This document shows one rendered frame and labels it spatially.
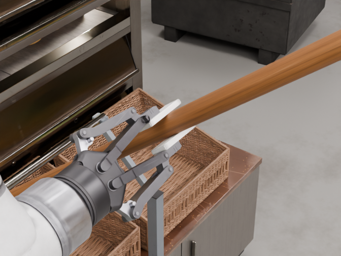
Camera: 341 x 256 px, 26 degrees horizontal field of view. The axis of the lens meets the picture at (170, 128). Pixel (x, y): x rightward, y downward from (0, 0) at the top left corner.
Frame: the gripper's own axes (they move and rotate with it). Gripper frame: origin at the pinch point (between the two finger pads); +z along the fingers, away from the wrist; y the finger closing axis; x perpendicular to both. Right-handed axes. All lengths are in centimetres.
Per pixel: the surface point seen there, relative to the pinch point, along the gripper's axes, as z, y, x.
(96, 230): 87, 40, -157
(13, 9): 83, -41, -120
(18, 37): 74, -32, -115
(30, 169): 51, 4, -115
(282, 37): 330, 38, -214
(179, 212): 112, 52, -140
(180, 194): 112, 46, -134
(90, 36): 125, -22, -143
